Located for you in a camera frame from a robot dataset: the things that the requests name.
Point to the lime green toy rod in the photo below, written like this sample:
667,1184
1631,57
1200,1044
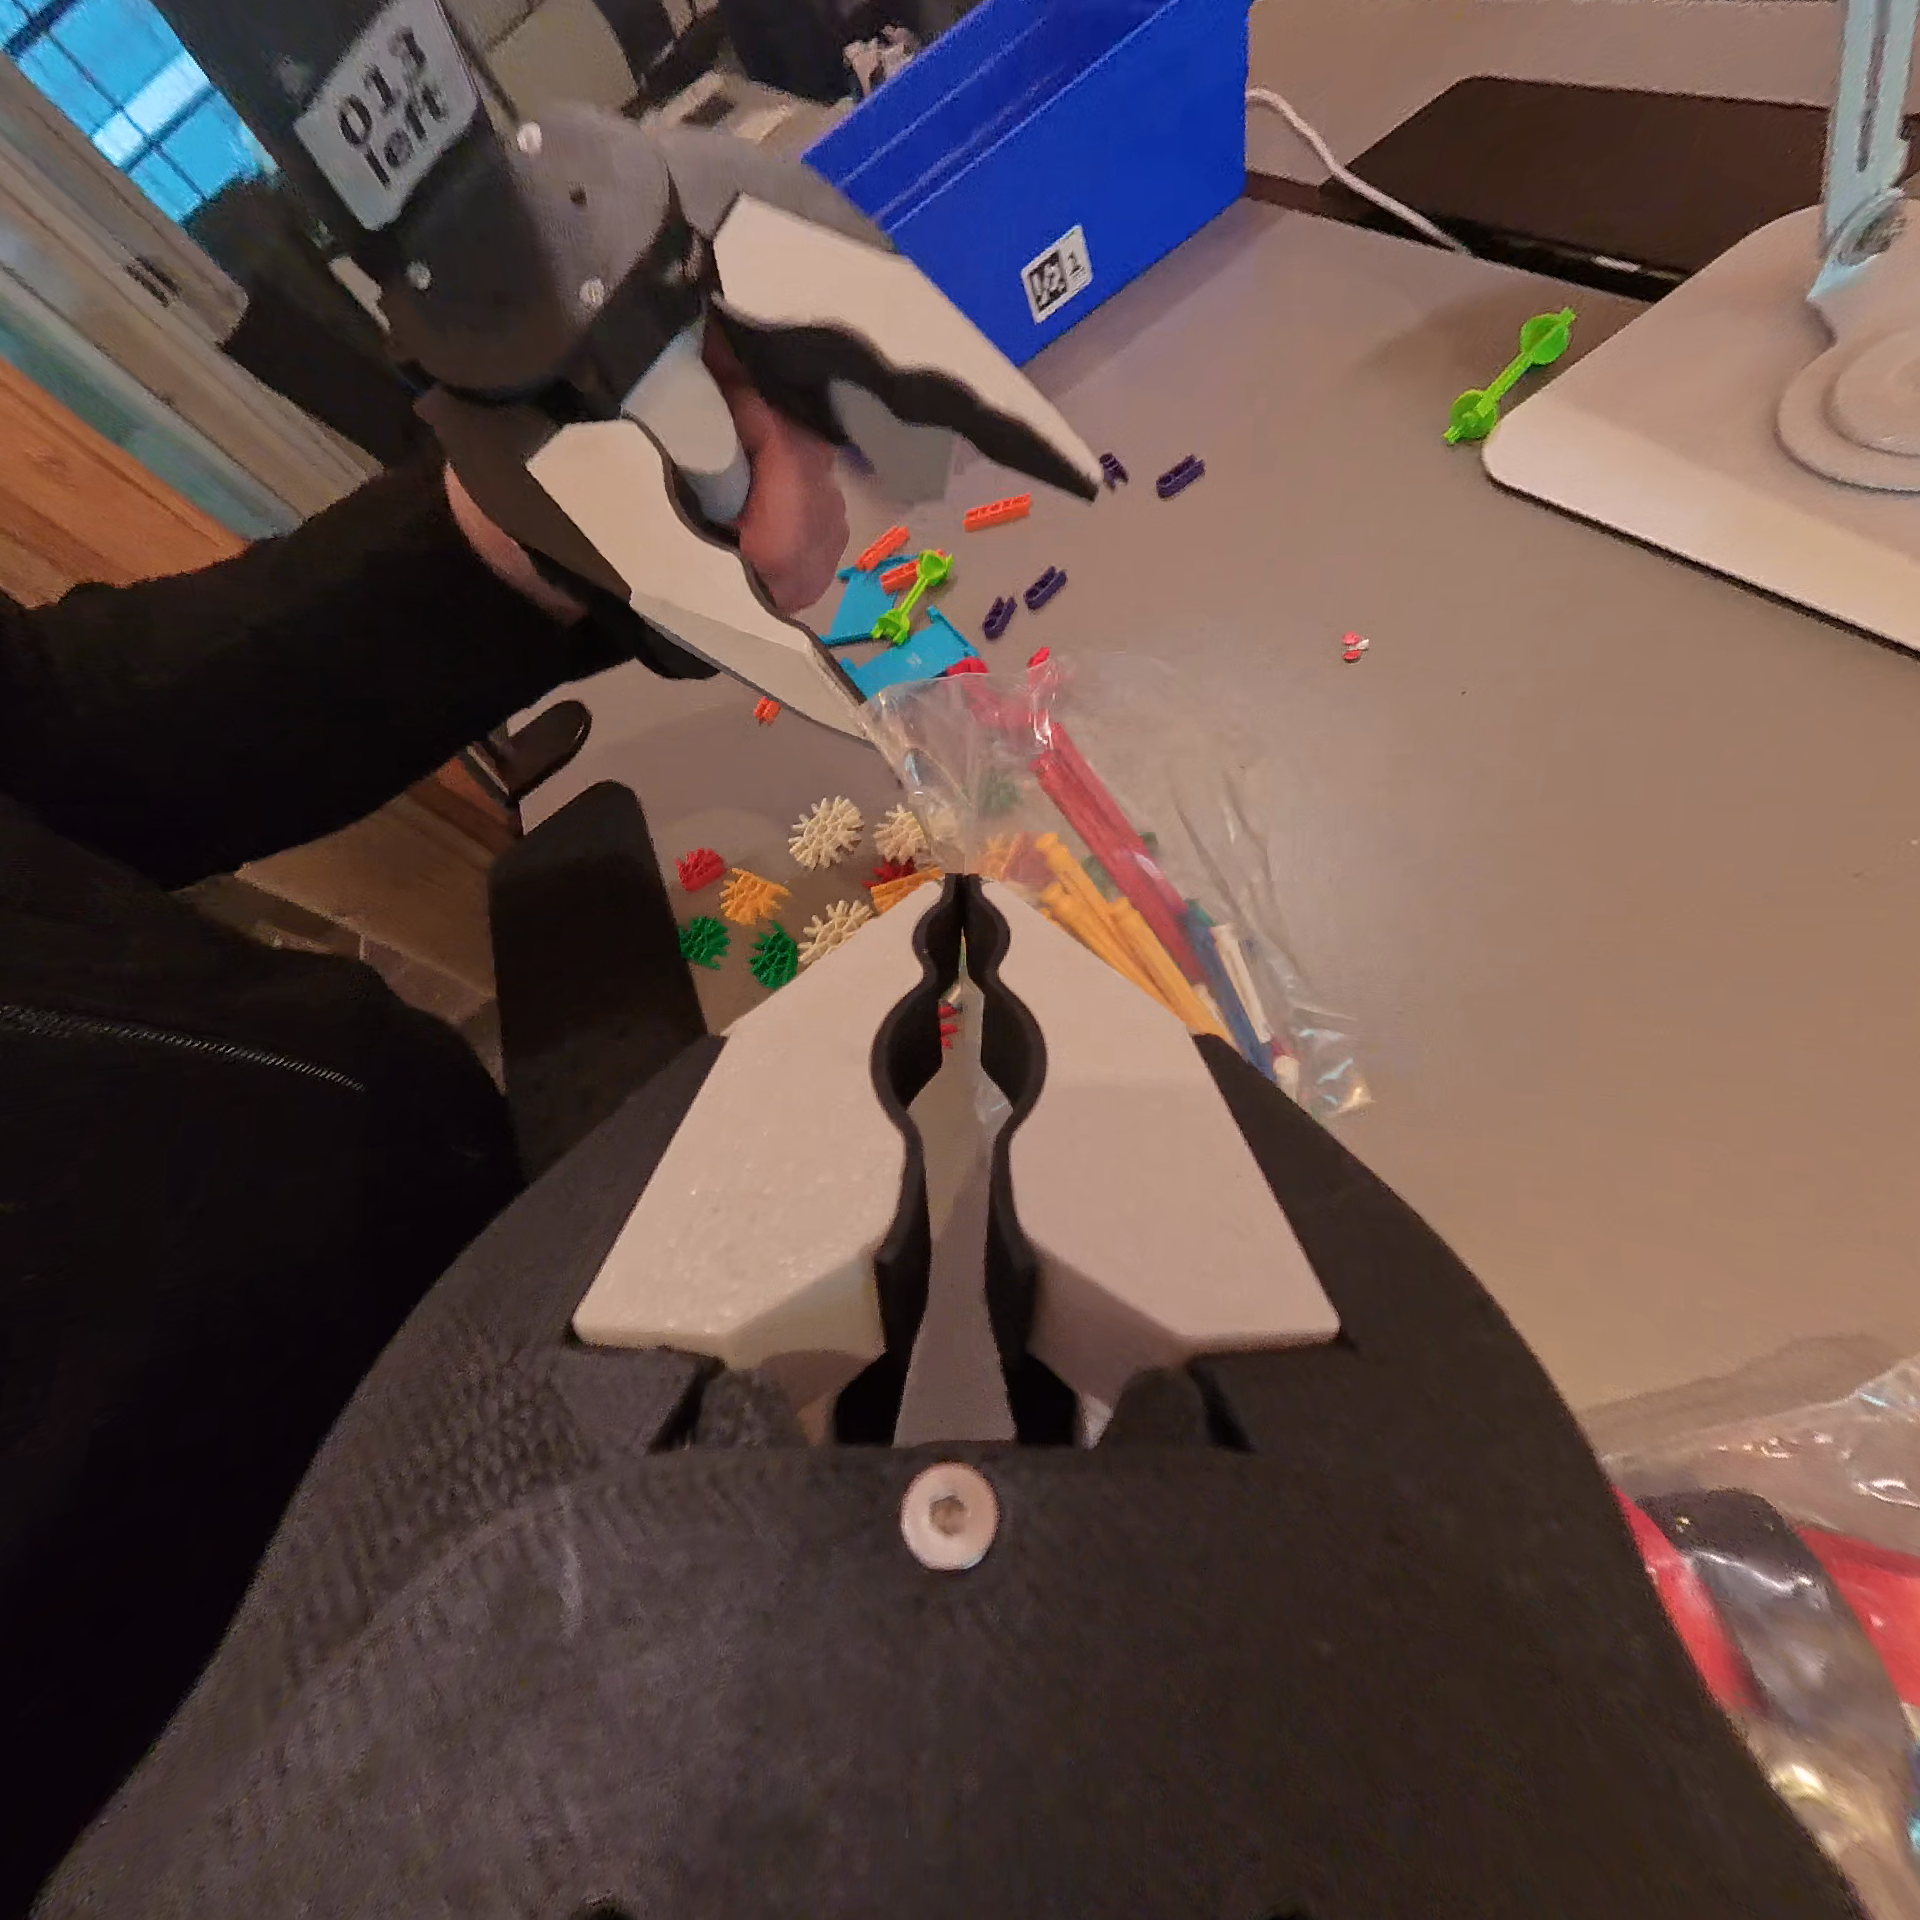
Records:
1507,378

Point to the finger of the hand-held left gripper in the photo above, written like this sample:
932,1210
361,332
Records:
661,568
887,314

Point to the person's left hand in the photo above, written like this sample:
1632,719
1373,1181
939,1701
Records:
804,512

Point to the clear bag of red wheels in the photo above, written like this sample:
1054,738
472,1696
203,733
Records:
1844,1592

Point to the cyan flat toy piece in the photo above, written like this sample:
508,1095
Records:
932,656
847,610

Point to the clear bag of colourful rods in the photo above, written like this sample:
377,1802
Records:
1141,839

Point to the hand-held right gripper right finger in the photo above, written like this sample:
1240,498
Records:
1171,1188

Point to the person's left forearm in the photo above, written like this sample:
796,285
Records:
267,675

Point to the small lime green piece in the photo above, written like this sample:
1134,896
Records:
913,598

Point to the blue plastic bin with tag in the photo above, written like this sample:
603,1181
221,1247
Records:
1079,152

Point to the scattered loose plastic connectors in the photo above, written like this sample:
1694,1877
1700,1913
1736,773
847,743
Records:
822,833

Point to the person's black clothing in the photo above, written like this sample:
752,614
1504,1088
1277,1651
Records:
193,1275

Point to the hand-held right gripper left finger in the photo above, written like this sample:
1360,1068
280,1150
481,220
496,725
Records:
750,1188

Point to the white stand with wooden board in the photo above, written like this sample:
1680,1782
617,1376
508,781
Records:
1694,419

